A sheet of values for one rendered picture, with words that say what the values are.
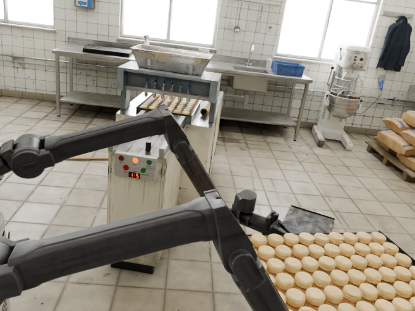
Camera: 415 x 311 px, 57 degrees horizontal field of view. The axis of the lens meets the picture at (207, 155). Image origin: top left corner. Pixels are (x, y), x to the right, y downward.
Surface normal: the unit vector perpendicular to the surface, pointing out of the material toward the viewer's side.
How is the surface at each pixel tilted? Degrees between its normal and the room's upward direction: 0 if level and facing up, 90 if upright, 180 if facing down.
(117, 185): 90
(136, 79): 90
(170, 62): 115
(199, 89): 90
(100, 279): 0
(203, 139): 90
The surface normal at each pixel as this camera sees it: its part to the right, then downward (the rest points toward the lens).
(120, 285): 0.12, -0.92
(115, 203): -0.11, 0.36
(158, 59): -0.15, 0.71
